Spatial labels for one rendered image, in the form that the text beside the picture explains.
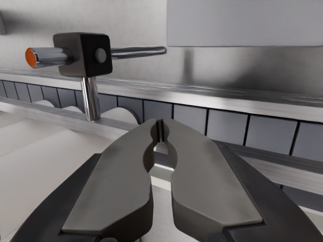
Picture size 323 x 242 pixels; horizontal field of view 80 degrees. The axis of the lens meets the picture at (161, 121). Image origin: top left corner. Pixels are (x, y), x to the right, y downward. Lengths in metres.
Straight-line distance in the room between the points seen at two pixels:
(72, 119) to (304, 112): 0.19
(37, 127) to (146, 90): 0.13
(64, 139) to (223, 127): 0.15
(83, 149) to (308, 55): 0.22
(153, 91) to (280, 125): 0.13
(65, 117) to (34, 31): 0.28
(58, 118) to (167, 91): 0.11
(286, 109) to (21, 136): 0.26
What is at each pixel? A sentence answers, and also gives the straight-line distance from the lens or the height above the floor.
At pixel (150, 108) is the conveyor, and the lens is 0.23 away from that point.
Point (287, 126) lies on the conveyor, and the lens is 0.20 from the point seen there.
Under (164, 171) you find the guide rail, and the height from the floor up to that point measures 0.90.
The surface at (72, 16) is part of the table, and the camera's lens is 0.36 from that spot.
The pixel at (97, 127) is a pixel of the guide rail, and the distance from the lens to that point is 0.16.
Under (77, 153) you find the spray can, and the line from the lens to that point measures 0.18.
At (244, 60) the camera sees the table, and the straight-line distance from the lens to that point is 0.24.
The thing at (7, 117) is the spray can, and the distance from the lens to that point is 0.32.
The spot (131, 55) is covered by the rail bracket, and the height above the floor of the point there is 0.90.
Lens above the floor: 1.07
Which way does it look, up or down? 56 degrees down
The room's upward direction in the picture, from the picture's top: 126 degrees counter-clockwise
